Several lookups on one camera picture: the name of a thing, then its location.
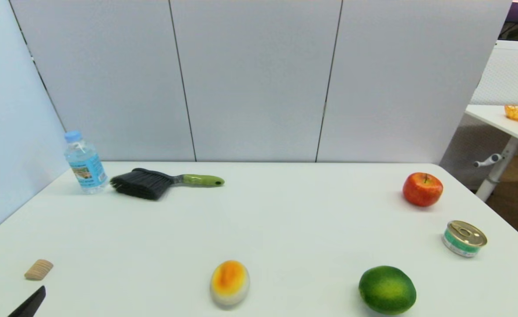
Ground clear soda water bottle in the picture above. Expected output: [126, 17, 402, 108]
[64, 130, 109, 195]

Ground ridged wooden half-round block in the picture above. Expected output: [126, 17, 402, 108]
[24, 259, 54, 281]

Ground toy half egg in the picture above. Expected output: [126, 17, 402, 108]
[210, 260, 250, 307]

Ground green lime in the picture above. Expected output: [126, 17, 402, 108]
[358, 265, 417, 316]

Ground red apple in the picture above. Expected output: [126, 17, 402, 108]
[402, 172, 444, 207]

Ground round tin can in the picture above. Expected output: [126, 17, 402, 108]
[442, 220, 488, 258]

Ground white background table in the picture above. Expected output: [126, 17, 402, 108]
[464, 104, 518, 202]

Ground white mesh partition panel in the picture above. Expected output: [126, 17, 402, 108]
[439, 39, 518, 177]

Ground black brush with green handle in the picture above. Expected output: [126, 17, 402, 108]
[110, 168, 225, 201]

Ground white table crank handle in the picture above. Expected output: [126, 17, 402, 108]
[474, 152, 504, 168]

